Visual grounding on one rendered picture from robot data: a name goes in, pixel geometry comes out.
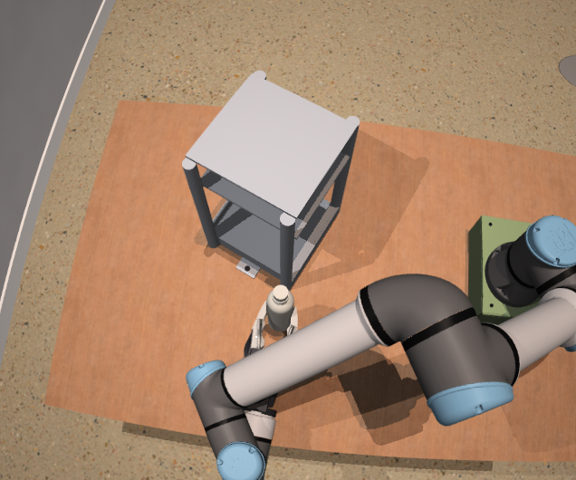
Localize grey bottle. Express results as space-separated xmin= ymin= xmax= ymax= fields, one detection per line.
xmin=267 ymin=285 xmax=294 ymax=331

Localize grey shelving unit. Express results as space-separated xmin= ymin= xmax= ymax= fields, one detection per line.
xmin=182 ymin=71 xmax=360 ymax=291

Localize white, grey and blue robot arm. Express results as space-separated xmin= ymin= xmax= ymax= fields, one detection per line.
xmin=186 ymin=216 xmax=576 ymax=480

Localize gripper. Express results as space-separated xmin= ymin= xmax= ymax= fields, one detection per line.
xmin=244 ymin=301 xmax=298 ymax=418

